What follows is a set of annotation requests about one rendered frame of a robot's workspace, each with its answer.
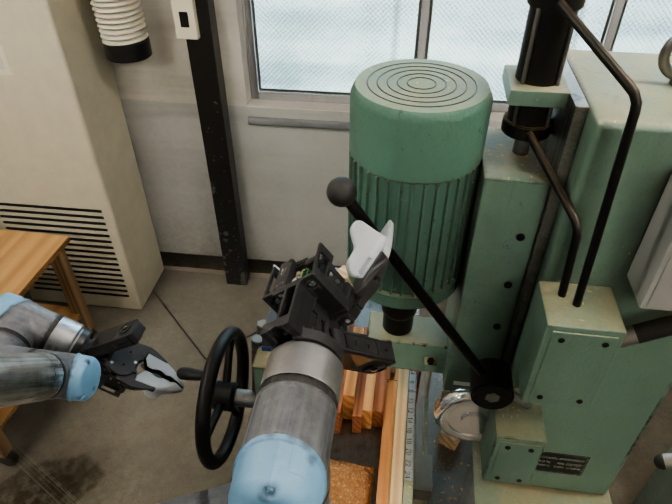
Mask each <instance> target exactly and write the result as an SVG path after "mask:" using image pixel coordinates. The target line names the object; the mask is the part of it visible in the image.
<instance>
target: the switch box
mask: <svg viewBox="0 0 672 504"><path fill-rule="evenodd" d="M627 277H628V280H629V282H630V285H631V287H632V290H633V293H634V295H635V298H636V300H637V303H638V305H639V307H640V308H644V309H655V310H665V311H672V174H671V176H670V178H669V180H668V183H667V185H666V187H665V189H664V192H663V194H662V196H661V198H660V201H659V203H658V205H657V208H656V210H655V212H654V214H653V217H652V219H651V221H650V223H649V226H648V228H647V230H646V232H645V235H644V237H643V239H642V242H641V244H640V246H639V248H638V251H637V253H636V255H635V257H634V260H633V262H632V264H631V266H630V269H629V271H628V273H627Z"/></svg>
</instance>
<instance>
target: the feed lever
mask: <svg viewBox="0 0 672 504"><path fill-rule="evenodd" d="M326 194H327V198H328V200H329V201H330V202H331V203H332V204H333V205H334V206H337V207H346V208H347V209H348V210H349V212H350V213H351V214H352V216H353V217H354V218H355V219H356V221H358V220H360V221H363V222H364V223H366V224H367V225H369V226H370V227H372V228H373V229H374V230H376V231H377V232H379V233H380V231H379V230H378V228H377V227H376V226H375V224H374V223H373V222H372V221H371V219H370V218H369V217H368V215H367V214H366V213H365V212H364V210H363V209H362V208H361V206H360V205H359V204H358V202H357V201H356V200H355V198H356V196H357V188H356V185H355V184H354V182H353V181H352V180H351V179H349V178H347V177H336V178H334V179H333V180H331V181H330V183H329V184H328V186H327V190H326ZM389 262H390V264H391V265H392V266H393V268H394V269H395V270H396V271H397V273H398V274H399V275H400V276H401V278H402V279H403V280H404V281H405V283H406V284H407V285H408V287H409V288H410V289H411V290H412V292H413V293H414V294H415V295H416V297H417V298H418V299H419V300H420V302H421V303H422V304H423V306H424V307H425V308H426V309H427V311H428V312H429V313H430V314H431V316H432V317H433V318H434V319H435V321H436V322H437V323H438V325H439V326H440V327H441V328H442V330H443V331H444V332H445V333H446V335H447V336H448V337H449V339H450V340H451V341H452V342H453V344H454V345H455V346H456V347H457V349H458V350H459V351H460V352H461V354H462V355H463V356H464V358H465V359H466V360H467V361H468V363H469V364H470V365H471V367H470V370H469V375H470V394H471V399H472V401H473V402H474V403H475V404H476V405H478V406H480V407H482V408H485V409H501V408H504V407H506V406H508V405H509V404H511V403H512V402H513V403H515V404H517V405H519V406H520V407H522V408H524V409H531V408H532V406H533V403H530V402H523V401H521V396H520V394H519V393H518V392H516V391H514V388H513V380H512V372H511V368H510V366H509V365H508V364H507V363H506V362H504V361H502V360H499V359H496V358H484V359H481V360H479V359H478V358H477V357H476V355H475V354H474V353H473V352H472V350H471V349H470V348H469V346H468V345H467V344H466V342H465V341H464V340H463V339H462V337H461V336H460V335H459V333H458V332H457V331H456V329H455V328H454V327H453V326H452V324H451V323H450V322H449V320H448V319H447V318H446V317H445V315H444V314H443V313H442V311H441V310H440V309H439V307H438V306H437V305H436V304H435V302H434V301H433V300H432V298H431V297H430V296H429V294H428V293H427V292H426V291H425V289H424V288H423V287H422V285H421V284H420V283H419V282H418V280H417V279H416V278H415V276H414V275H413V274H412V272H411V271H410V270H409V269H408V267H407V266H406V265H405V263H404V262H403V261H402V259H401V258H400V257H399V256H398V254H397V253H396V252H395V250H394V249H393V248H391V252H390V256H389Z"/></svg>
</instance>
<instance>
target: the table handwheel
mask: <svg viewBox="0 0 672 504"><path fill-rule="evenodd" d="M234 344H235V348H236V356H237V377H236V382H231V372H232V359H233V350H234ZM224 354H225V362H224V370H223V378H222V381H221V380H217V376H218V372H219V368H220V365H221V362H222V359H223V357H224ZM216 380H217V381H216ZM248 380H249V351H248V344H247V340H246V337H245V334H244V333H243V331H242V330H241V329H240V328H239V327H236V326H230V327H227V328H225V329H224V330H223V331H222V332H221V333H220V334H219V335H218V337H217V338H216V340H215V342H214V344H213V346H212V348H211V350H210V352H209V355H208V358H207V360H206V363H205V367H204V370H203V374H202V378H201V382H200V387H199V392H198V398H197V405H196V415H195V444H196V450H197V455H198V458H199V461H200V462H201V464H202V465H203V466H204V467H205V468H206V469H208V470H216V469H218V468H220V467H221V466H222V465H223V464H224V463H225V462H226V460H227V459H228V457H229V455H230V453H231V451H232V449H233V447H234V445H235V442H236V439H237V436H238V433H239V430H240V426H241V422H242V418H243V414H244V409H245V407H246V408H253V406H254V402H255V398H256V394H255V393H254V392H253V391H252V390H248ZM211 409H213V410H214V411H213V413H212V416H211ZM223 411H229V412H231V415H230V419H229V423H228V426H227V429H226V432H225V435H224V438H223V440H222V442H221V445H220V447H219V448H218V450H217V451H216V453H215V454H213V451H212V447H211V436H212V434H213V431H214V429H215V427H216V424H217V422H218V420H219V418H220V416H221V414H222V412H223Z"/></svg>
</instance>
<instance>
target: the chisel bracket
mask: <svg viewBox="0 0 672 504"><path fill-rule="evenodd" d="M367 337H371V338H375V339H378V340H382V341H386V342H390V343H392V347H393V352H394V356H395V361H396V363H395V364H393V365H390V366H388V367H389V368H398V369H407V370H416V371H425V372H426V370H424V357H425V356H432V357H436V371H432V372H435V373H443V368H444V363H445V358H446V353H447V335H446V333H445V332H444V331H443V330H442V328H441V327H440V326H439V325H438V323H437V322H436V321H435V319H434V318H433V317H430V316H420V315H414V318H413V326H412V330H411V331H410V332H409V333H408V334H406V335H403V336H394V335H391V334H389V333H387V332H386V331H385V330H384V328H383V312H380V311H371V312H370V316H369V324H368V331H367Z"/></svg>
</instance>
